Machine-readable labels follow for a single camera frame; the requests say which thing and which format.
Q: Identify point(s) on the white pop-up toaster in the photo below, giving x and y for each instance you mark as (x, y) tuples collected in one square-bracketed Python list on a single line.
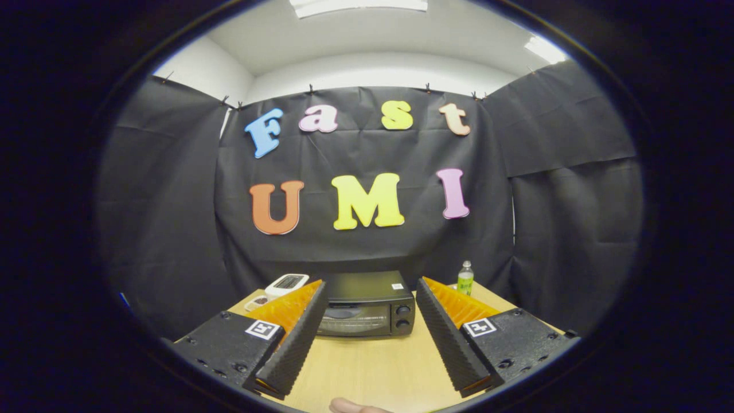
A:
[(272, 288)]

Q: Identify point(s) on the small ceiling light panel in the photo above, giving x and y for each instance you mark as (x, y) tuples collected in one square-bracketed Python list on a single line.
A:
[(545, 50)]

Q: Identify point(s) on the long ceiling light panel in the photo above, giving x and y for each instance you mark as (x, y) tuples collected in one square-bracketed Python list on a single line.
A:
[(358, 6)]

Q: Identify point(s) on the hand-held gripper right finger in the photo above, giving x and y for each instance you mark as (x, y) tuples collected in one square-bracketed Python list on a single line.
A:
[(453, 350)]

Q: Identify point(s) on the small dish with snacks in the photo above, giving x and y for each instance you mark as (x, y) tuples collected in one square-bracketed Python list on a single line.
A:
[(256, 302)]

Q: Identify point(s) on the black toaster oven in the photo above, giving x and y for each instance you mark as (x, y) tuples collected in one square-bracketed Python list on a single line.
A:
[(367, 287)]

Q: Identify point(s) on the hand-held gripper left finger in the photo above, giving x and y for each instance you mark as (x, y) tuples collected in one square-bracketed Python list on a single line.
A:
[(298, 350)]

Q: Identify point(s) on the green label drink bottle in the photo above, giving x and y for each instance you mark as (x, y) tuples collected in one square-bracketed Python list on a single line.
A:
[(465, 284)]

